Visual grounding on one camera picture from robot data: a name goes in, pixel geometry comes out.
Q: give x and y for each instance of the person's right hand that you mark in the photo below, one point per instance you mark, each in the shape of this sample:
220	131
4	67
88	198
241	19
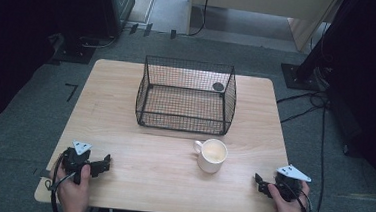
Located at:
287	209

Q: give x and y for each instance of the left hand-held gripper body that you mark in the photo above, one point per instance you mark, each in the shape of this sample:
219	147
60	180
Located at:
73	161

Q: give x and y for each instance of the black stand base plate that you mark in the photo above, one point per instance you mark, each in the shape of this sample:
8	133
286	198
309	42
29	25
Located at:
298	78
74	54

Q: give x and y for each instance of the white ceramic cup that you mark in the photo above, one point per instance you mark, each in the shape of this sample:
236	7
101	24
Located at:
213	152

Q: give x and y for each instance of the black tape strip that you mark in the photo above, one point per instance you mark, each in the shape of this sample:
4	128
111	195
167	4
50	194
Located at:
133	28
148	29
173	34

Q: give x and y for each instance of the dark cabinet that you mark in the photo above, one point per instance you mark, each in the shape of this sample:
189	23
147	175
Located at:
114	4

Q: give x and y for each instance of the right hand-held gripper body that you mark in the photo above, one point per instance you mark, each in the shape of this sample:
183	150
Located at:
289	185

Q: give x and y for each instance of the dark curtain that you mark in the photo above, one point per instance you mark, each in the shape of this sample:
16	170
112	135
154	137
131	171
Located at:
368	82
17	34

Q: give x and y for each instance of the beige wooden desk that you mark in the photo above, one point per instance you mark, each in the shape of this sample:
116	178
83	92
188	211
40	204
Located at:
266	1

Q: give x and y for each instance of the person's left hand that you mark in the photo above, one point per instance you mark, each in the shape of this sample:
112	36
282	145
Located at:
73	193

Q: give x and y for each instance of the black round disc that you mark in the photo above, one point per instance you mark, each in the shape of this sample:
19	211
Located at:
218	86

